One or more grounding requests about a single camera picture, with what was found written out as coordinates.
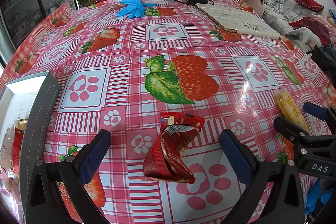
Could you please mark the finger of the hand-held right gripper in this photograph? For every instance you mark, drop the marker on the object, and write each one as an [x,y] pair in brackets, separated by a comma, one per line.
[291,129]
[315,109]

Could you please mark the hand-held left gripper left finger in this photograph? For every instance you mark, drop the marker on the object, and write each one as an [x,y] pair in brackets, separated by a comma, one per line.
[95,157]

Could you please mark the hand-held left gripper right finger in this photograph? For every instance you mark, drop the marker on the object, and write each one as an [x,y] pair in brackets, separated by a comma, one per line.
[235,157]

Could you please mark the yellow rice cracker packet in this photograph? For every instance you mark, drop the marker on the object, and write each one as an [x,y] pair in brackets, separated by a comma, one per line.
[288,106]

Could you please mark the grey box with white inside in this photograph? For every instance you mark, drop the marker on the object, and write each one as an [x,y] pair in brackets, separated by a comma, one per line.
[39,108]

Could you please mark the gold snack packet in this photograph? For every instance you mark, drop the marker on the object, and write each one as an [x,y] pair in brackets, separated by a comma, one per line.
[22,123]

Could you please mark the pink white snack packet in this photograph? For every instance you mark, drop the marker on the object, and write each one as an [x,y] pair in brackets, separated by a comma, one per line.
[6,145]

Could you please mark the person's right hand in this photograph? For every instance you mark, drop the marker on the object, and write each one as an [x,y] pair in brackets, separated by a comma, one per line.
[315,195]

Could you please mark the black bag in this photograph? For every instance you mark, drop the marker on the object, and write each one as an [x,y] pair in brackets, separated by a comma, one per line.
[324,56]

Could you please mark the dark red garment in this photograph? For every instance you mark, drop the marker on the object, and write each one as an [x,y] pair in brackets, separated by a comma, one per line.
[315,26]

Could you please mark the grey sofa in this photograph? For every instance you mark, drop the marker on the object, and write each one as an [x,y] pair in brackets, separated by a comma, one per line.
[281,19]

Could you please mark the red pillow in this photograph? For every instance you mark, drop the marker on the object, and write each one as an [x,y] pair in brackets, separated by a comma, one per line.
[307,2]

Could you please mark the cream folded mat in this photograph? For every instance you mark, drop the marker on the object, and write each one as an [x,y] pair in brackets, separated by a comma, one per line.
[236,19]

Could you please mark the blue nitrile gloves pile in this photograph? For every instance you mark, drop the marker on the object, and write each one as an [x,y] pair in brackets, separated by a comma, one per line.
[131,6]

